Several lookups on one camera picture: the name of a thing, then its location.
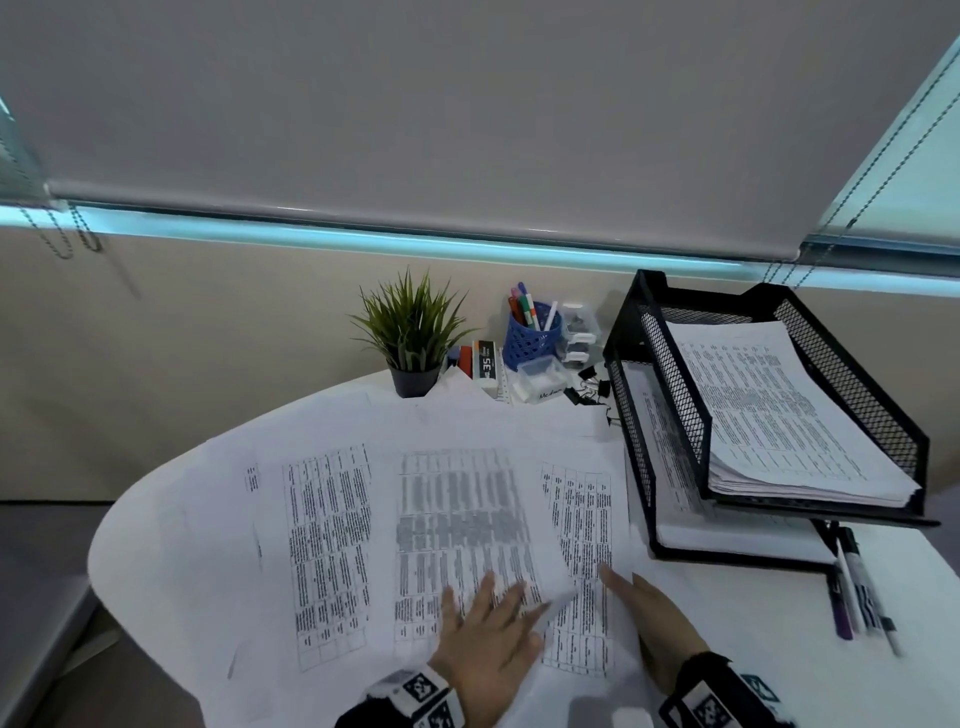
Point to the black mesh paper tray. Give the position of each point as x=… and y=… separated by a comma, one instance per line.
x=855, y=390

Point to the white table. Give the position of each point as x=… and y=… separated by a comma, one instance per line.
x=750, y=637

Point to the person's left hand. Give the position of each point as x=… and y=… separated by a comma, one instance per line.
x=487, y=652

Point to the blue pen holder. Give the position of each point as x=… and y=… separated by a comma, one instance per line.
x=532, y=345

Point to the person's right hand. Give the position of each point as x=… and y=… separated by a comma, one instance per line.
x=664, y=637

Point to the wide grey roller blind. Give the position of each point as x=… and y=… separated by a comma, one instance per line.
x=465, y=105

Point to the white tape dispenser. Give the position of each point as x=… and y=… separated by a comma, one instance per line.
x=581, y=334

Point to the glass window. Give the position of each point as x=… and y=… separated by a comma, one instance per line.
x=375, y=241

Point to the black marker pen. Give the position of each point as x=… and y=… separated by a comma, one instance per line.
x=855, y=570

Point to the clear plastic lidded box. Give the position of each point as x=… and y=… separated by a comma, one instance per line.
x=540, y=382

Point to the dark blue pen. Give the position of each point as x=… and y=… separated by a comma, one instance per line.
x=840, y=607

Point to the cluster of black binder clips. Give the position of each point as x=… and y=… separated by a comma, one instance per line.
x=589, y=394

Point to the green and white pen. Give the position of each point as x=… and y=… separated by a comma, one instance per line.
x=531, y=311

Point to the red pen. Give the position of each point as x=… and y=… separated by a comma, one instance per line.
x=515, y=311

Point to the potted green plant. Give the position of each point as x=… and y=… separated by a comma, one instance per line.
x=412, y=382

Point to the grey low cabinet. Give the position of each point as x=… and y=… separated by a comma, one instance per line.
x=30, y=600

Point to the white box with dark label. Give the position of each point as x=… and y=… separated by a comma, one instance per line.
x=485, y=364

